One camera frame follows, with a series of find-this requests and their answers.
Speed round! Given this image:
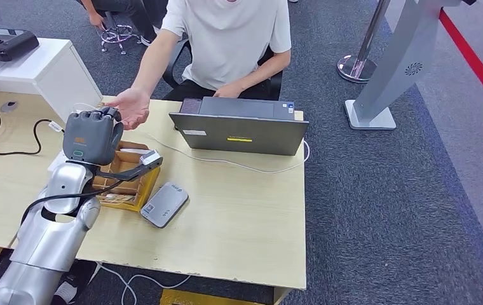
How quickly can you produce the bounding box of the black desk cable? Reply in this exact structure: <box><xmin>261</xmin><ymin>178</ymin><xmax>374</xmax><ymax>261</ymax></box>
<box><xmin>0</xmin><ymin>114</ymin><xmax>64</xmax><ymax>156</ymax></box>

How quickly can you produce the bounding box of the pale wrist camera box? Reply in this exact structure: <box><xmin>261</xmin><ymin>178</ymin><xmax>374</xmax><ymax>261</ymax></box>
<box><xmin>139</xmin><ymin>149</ymin><xmax>162</xmax><ymax>166</ymax></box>

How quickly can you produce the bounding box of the person in background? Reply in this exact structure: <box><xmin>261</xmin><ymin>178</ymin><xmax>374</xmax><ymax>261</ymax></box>
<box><xmin>75</xmin><ymin>0</ymin><xmax>168</xmax><ymax>47</ymax></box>

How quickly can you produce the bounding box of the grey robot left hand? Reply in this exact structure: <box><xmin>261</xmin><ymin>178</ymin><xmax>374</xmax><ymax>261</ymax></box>
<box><xmin>62</xmin><ymin>106</ymin><xmax>125</xmax><ymax>166</ymax></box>

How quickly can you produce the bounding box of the grey card reader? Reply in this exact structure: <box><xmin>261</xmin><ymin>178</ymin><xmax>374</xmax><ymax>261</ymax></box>
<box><xmin>140</xmin><ymin>182</ymin><xmax>189</xmax><ymax>229</ymax></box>

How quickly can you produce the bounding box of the yellow cardboard divider box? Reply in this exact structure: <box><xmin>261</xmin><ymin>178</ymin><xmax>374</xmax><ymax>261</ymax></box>
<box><xmin>92</xmin><ymin>140</ymin><xmax>161</xmax><ymax>213</ymax></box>

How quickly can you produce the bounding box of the black office chair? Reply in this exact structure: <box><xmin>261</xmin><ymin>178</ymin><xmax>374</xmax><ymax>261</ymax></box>
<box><xmin>162</xmin><ymin>38</ymin><xmax>285</xmax><ymax>101</ymax></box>

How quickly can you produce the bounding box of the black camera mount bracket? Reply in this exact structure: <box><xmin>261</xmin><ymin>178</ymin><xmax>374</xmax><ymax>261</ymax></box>
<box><xmin>94</xmin><ymin>156</ymin><xmax>165</xmax><ymax>182</ymax></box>

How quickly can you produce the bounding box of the red floor tape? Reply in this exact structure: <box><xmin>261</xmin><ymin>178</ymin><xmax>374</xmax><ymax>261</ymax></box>
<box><xmin>438</xmin><ymin>9</ymin><xmax>483</xmax><ymax>122</ymax></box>

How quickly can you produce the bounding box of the person's right hand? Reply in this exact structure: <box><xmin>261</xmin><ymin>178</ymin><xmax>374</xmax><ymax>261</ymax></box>
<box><xmin>104</xmin><ymin>87</ymin><xmax>152</xmax><ymax>132</ymax></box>

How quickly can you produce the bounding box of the white cabinet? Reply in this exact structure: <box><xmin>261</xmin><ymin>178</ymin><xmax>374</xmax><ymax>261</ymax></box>
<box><xmin>0</xmin><ymin>37</ymin><xmax>104</xmax><ymax>123</ymax></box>

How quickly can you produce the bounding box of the light wood desk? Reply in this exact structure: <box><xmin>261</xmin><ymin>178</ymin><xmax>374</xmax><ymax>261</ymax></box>
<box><xmin>0</xmin><ymin>89</ymin><xmax>308</xmax><ymax>305</ymax></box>

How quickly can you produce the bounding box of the black white shoe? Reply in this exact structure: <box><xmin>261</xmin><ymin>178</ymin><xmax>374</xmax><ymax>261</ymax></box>
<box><xmin>51</xmin><ymin>261</ymin><xmax>99</xmax><ymax>305</ymax></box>

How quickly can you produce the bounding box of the white floor cable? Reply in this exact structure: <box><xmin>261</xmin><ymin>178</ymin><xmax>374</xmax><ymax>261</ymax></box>
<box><xmin>88</xmin><ymin>261</ymin><xmax>192</xmax><ymax>305</ymax></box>

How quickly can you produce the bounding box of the white key card stack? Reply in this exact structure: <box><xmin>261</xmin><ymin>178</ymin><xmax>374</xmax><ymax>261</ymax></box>
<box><xmin>119</xmin><ymin>147</ymin><xmax>152</xmax><ymax>156</ymax></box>

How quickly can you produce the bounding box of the rubber banded key card bundle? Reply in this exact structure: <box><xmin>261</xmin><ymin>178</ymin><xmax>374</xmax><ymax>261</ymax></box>
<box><xmin>98</xmin><ymin>193</ymin><xmax>136</xmax><ymax>206</ymax></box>

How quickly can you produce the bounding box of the chrome stanchion post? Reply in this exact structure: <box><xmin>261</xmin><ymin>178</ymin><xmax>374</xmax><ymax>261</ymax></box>
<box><xmin>336</xmin><ymin>0</ymin><xmax>391</xmax><ymax>84</ymax></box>

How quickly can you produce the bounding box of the grey laptop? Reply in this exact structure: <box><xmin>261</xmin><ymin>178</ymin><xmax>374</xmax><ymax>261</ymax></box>
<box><xmin>168</xmin><ymin>97</ymin><xmax>310</xmax><ymax>157</ymax></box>

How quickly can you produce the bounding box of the person's left hand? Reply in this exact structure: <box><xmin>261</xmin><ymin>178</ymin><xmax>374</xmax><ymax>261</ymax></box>
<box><xmin>214</xmin><ymin>82</ymin><xmax>245</xmax><ymax>100</ymax></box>

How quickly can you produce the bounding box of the yellow floor tape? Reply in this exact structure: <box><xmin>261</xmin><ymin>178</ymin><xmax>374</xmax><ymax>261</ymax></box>
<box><xmin>160</xmin><ymin>289</ymin><xmax>268</xmax><ymax>305</ymax></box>

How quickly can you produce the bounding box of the black device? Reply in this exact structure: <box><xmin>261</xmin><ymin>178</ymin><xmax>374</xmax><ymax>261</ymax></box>
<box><xmin>0</xmin><ymin>28</ymin><xmax>40</xmax><ymax>63</ymax></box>

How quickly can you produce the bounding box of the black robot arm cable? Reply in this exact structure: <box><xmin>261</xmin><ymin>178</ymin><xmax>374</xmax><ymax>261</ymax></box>
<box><xmin>20</xmin><ymin>180</ymin><xmax>125</xmax><ymax>226</ymax></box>

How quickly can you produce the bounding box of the white laptop cable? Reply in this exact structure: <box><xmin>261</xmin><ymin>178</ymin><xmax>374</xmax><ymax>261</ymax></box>
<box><xmin>140</xmin><ymin>130</ymin><xmax>311</xmax><ymax>175</ymax></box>

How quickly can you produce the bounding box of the silver kiosk stand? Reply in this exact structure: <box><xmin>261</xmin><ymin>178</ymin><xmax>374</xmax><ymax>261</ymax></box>
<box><xmin>344</xmin><ymin>0</ymin><xmax>478</xmax><ymax>131</ymax></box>

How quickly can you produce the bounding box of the chrome stool base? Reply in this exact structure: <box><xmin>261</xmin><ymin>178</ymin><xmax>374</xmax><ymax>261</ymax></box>
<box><xmin>99</xmin><ymin>12</ymin><xmax>139</xmax><ymax>55</ymax></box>

